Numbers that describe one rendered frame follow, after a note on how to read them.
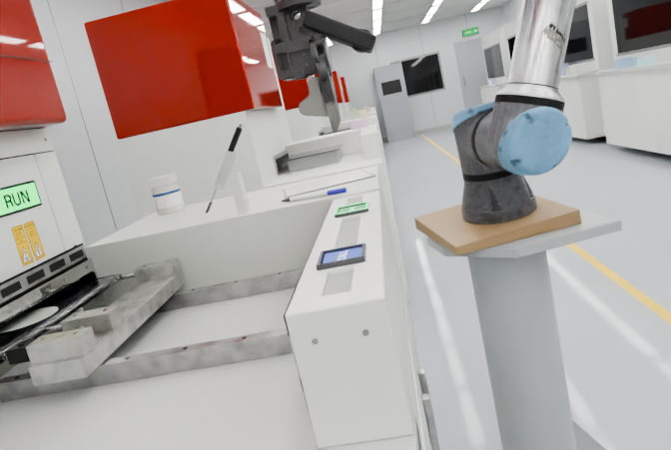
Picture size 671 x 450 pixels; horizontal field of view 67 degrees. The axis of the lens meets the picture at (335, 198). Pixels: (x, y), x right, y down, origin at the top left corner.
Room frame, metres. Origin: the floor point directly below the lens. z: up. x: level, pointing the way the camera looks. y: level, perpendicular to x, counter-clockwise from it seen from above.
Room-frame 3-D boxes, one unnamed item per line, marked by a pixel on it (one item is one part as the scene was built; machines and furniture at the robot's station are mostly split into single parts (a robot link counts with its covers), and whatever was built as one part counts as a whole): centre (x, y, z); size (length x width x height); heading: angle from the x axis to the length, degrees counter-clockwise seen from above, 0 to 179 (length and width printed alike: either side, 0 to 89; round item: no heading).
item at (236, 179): (1.05, 0.21, 1.03); 0.06 x 0.04 x 0.13; 83
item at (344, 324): (0.71, -0.01, 0.89); 0.55 x 0.09 x 0.14; 173
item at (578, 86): (7.07, -3.85, 1.00); 1.80 x 1.08 x 2.00; 173
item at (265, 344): (0.69, 0.30, 0.84); 0.50 x 0.02 x 0.03; 83
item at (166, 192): (1.32, 0.42, 1.01); 0.07 x 0.07 x 0.10
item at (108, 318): (0.76, 0.41, 0.89); 0.08 x 0.03 x 0.03; 83
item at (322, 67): (0.81, -0.02, 1.19); 0.05 x 0.02 x 0.09; 173
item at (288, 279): (0.96, 0.27, 0.84); 0.50 x 0.02 x 0.03; 83
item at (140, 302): (0.84, 0.40, 0.87); 0.36 x 0.08 x 0.03; 173
